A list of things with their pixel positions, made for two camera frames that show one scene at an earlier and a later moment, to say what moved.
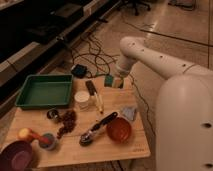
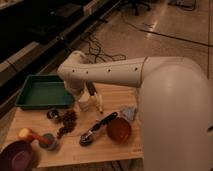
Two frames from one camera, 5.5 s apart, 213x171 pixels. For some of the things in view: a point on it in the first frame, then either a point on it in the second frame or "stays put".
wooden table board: (99, 123) stays put
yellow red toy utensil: (28, 133) stays put
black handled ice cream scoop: (86, 138) stays put
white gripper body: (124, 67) → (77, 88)
